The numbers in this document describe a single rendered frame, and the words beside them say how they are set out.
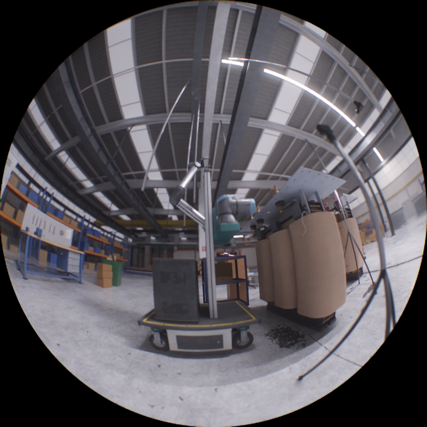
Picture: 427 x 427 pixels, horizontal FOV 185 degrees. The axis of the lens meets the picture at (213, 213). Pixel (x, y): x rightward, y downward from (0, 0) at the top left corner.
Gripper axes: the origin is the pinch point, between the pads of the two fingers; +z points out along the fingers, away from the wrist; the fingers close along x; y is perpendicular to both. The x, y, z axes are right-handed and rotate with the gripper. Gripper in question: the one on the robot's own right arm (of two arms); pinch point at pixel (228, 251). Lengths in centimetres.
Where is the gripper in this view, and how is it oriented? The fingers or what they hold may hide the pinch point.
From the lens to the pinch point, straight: 214.8
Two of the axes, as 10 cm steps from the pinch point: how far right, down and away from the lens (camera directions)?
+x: 8.3, -2.6, -5.0
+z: 0.5, 9.2, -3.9
